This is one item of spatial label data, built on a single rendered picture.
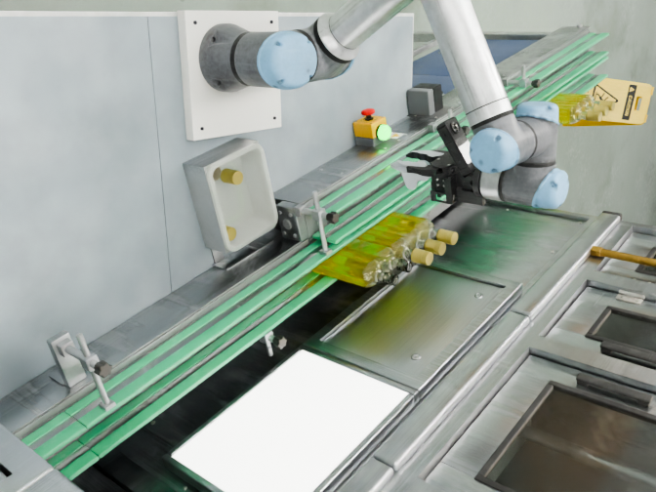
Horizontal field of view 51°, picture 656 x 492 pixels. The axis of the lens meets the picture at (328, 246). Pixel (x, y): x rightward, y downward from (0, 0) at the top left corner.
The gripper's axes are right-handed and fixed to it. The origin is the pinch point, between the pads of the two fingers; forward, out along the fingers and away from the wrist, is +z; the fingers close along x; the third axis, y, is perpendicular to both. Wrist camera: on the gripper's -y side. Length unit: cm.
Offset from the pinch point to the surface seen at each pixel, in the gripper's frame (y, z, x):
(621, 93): 97, 75, 336
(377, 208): 23.7, 22.9, 16.0
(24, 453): 7, 0, -91
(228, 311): 26, 26, -36
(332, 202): 16.6, 26.2, 2.9
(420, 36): 16, 108, 164
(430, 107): 12, 35, 61
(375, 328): 42.6, 8.4, -8.1
